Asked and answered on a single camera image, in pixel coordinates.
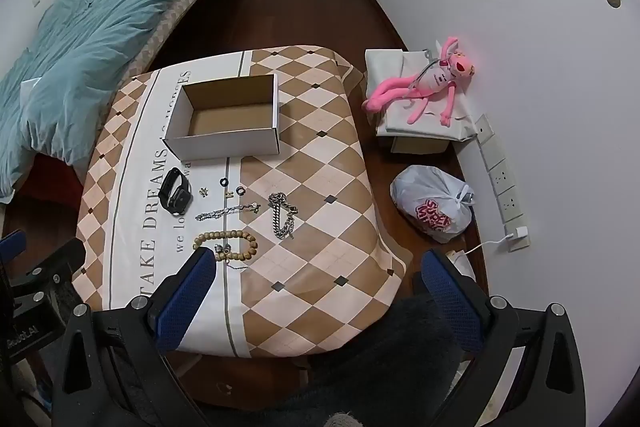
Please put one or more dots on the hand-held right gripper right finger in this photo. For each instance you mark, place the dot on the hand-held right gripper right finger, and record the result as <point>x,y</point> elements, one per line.
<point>450,302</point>

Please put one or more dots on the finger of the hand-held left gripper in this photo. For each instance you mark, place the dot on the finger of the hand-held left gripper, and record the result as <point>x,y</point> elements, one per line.
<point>55,262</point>
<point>12,247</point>

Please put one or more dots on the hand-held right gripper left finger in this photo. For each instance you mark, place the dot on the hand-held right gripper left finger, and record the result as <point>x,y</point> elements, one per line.
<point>185,302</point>

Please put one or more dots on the black smartwatch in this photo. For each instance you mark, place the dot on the black smartwatch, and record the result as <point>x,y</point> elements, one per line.
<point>175,197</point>

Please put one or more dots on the white cardboard box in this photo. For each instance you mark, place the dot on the white cardboard box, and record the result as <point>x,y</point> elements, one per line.
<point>220,148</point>

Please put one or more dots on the dark fluffy cloth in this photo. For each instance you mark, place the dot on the dark fluffy cloth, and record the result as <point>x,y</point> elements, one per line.
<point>390,357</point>

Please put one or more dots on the white charger plug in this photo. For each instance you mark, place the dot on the white charger plug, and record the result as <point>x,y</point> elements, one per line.
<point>519,234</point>

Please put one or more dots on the white plastic bag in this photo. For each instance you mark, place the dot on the white plastic bag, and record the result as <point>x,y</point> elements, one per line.
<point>430,202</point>

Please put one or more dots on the grey fuzzy object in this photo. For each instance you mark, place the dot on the grey fuzzy object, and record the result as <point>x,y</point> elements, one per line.
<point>345,420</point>

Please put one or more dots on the brown cardboard box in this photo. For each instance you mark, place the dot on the brown cardboard box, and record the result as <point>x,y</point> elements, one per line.
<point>420,145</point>

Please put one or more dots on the checkered printed tablecloth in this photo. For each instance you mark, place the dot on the checkered printed tablecloth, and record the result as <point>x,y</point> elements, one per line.
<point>310,167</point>

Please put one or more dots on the blue duvet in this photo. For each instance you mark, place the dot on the blue duvet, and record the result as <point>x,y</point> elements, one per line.
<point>90,57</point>

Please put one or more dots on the pink plush toy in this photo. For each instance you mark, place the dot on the pink plush toy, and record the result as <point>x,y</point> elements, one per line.
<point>430,82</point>

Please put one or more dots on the row of wall sockets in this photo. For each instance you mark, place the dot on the row of wall sockets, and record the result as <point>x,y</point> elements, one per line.
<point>502,177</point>

